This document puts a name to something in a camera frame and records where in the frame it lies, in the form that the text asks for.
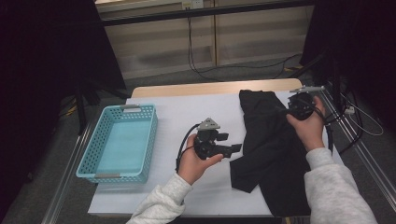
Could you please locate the black pants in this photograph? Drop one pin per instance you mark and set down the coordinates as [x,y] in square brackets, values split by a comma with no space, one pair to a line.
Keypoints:
[267,140]

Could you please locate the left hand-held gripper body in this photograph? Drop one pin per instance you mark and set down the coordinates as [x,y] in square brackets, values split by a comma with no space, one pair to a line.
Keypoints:
[209,125]

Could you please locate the white plug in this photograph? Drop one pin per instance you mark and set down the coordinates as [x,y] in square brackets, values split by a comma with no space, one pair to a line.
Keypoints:
[349,110]

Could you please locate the light blue plastic basket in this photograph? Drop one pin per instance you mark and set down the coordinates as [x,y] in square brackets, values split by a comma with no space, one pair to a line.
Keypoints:
[124,146]

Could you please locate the black metal stand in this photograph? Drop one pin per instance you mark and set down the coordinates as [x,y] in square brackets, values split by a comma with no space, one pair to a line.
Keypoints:
[335,77]
[81,109]

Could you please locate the white wall socket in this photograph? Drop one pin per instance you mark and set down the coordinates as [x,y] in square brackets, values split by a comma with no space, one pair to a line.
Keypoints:
[193,3]

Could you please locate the yellow tape strip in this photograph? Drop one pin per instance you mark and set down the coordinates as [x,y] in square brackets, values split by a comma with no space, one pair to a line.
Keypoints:
[294,67]
[71,109]

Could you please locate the black horizontal bar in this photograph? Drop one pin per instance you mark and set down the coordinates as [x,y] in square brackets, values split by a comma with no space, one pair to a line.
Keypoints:
[199,12]

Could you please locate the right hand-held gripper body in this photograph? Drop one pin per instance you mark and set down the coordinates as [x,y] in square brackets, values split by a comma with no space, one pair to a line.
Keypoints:
[300,105]

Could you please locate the beige cabinet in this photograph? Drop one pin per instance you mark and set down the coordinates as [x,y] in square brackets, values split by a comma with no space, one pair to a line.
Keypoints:
[155,46]

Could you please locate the person's right hand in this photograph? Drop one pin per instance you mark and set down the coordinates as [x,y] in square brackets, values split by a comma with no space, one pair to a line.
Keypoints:
[309,133]

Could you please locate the person's left hand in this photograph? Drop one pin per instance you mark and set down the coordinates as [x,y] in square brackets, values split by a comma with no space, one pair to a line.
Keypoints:
[191,168]

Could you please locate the aluminium floor rail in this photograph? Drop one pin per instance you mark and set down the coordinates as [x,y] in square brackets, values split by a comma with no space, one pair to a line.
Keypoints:
[373,174]
[67,177]

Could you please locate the black curtain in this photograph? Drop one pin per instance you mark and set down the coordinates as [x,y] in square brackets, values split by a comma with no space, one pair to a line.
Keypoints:
[367,37]
[37,62]

